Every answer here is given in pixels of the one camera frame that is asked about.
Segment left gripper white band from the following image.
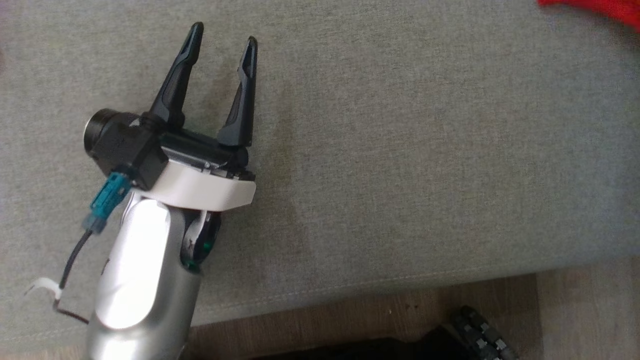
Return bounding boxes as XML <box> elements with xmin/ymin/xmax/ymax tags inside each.
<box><xmin>84</xmin><ymin>21</ymin><xmax>259</xmax><ymax>212</ymax></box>

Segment red shorts with white trim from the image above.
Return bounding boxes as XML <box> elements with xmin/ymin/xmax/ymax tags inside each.
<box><xmin>536</xmin><ymin>0</ymin><xmax>640</xmax><ymax>33</ymax></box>

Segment teal left cable connector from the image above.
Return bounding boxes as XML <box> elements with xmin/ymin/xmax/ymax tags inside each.
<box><xmin>82</xmin><ymin>171</ymin><xmax>133</xmax><ymax>235</ymax></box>

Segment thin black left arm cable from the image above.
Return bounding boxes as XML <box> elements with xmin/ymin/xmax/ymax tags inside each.
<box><xmin>52</xmin><ymin>230</ymin><xmax>96</xmax><ymax>325</ymax></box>

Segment white cable label tag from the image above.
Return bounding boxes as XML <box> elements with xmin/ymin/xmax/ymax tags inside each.
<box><xmin>25</xmin><ymin>277</ymin><xmax>63</xmax><ymax>301</ymax></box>

